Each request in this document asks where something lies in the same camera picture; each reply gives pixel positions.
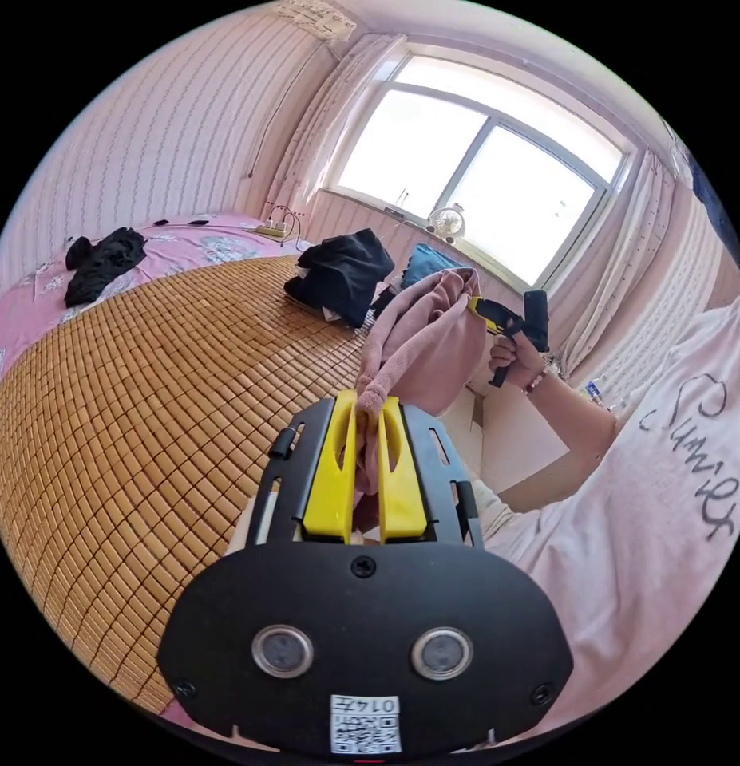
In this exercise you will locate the white power strip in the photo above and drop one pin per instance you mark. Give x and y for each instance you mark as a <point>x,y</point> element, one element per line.
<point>268,228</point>

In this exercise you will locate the person's body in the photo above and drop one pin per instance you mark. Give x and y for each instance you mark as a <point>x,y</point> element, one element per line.
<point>645,508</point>

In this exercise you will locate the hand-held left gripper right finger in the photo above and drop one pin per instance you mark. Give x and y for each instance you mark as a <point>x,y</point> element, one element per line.
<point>401,485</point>

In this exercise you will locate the pink curtain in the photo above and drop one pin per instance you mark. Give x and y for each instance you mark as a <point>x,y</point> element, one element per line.
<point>328,137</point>
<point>621,257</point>

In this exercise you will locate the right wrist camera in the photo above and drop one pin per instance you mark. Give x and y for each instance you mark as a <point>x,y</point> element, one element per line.
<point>536,320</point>

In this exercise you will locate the person's right hand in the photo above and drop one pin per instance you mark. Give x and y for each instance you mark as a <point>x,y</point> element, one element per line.
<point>522,362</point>

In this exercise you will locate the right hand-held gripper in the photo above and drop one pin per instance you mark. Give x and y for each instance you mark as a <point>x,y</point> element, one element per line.
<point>508,323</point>

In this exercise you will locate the black garment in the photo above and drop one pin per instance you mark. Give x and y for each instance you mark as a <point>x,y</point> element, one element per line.
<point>103,263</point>

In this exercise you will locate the blue pillow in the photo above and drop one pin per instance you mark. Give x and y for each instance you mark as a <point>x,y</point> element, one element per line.
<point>429,263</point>

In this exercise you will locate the person's right forearm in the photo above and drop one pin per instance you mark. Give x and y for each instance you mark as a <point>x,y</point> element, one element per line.
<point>576,419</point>

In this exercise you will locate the pink long sleeve shirt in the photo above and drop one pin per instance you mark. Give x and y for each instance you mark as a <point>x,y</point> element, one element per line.
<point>426,347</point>

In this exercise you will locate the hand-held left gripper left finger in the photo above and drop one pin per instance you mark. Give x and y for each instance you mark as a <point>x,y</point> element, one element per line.
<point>329,479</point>

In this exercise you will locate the pile of clothes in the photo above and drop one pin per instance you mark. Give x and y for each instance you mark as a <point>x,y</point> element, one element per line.
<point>345,269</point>

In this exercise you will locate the window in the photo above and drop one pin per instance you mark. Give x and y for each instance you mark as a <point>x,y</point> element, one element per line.
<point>465,161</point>

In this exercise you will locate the small white fan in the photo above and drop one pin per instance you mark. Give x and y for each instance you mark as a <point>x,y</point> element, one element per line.
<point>447,222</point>

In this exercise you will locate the bed with woven mat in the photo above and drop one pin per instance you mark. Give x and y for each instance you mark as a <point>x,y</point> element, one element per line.
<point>136,389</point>

